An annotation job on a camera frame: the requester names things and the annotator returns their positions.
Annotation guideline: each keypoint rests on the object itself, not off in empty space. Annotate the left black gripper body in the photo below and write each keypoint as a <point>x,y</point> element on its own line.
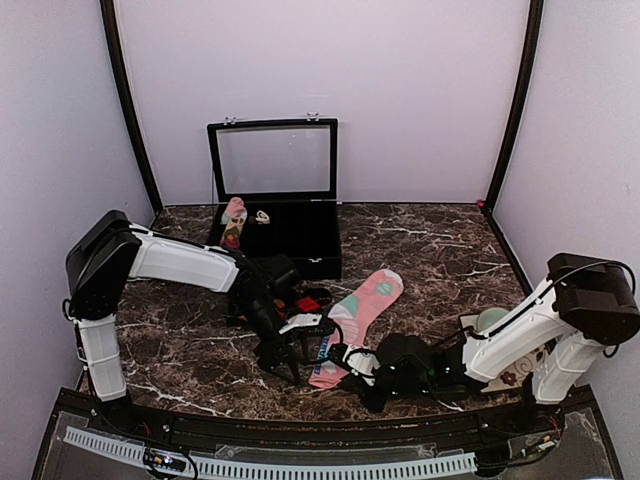
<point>254,311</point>

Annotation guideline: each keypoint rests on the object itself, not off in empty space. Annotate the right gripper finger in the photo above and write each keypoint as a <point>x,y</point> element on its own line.
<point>373,398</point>
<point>336,354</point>

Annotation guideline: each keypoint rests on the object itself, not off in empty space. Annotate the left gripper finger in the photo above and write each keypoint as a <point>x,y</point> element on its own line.
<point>272,363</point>
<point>290,360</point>

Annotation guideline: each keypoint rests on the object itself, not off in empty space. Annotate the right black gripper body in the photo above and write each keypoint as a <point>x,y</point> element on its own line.
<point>417,386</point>

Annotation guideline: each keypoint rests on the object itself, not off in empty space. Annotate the pink patterned sock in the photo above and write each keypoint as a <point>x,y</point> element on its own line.
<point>354,314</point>

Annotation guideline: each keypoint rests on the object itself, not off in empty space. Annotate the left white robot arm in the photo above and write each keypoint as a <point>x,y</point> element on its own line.
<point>116,252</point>

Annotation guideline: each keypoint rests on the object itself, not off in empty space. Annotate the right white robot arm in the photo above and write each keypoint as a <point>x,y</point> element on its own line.
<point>584,305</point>

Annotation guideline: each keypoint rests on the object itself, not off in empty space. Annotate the black argyle sock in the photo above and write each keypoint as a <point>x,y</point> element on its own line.
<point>289,308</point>

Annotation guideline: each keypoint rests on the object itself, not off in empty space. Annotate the rolled pink sock in box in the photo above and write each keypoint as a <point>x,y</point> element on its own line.
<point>233,218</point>

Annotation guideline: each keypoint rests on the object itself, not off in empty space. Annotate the pale green bowl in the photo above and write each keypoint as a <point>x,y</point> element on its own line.
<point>489,318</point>

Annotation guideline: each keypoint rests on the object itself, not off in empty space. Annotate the floral patterned mat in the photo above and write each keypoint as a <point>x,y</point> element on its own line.
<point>513,375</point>

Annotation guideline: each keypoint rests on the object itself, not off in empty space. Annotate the black display box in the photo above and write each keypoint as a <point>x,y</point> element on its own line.
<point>288,169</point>

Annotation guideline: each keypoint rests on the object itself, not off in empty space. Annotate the small circuit board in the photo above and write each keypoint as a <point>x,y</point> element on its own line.
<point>161,460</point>

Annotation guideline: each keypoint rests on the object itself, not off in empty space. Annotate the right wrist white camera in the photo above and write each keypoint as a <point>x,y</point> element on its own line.
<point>362,365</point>

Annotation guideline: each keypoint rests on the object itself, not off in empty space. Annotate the wrist white camera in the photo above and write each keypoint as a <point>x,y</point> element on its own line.
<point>362,365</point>
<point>301,321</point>

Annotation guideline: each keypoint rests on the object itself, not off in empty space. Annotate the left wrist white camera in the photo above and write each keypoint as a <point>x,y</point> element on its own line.
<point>301,321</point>

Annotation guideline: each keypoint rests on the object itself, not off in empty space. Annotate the small white ring object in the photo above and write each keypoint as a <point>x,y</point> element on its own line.
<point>262,217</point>

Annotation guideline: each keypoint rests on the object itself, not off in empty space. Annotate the black front rail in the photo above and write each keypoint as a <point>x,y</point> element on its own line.
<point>316,419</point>

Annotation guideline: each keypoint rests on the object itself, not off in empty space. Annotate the white slotted cable duct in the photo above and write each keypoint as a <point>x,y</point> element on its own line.
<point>254,463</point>

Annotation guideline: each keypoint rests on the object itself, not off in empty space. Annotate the left black frame post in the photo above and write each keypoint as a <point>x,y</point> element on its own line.
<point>126,100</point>

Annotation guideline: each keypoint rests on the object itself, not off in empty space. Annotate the black frame post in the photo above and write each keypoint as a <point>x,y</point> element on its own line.
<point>126,100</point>
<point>523,79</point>

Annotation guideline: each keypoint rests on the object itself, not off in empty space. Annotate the right black frame post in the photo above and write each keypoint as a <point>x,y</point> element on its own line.
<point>523,79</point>

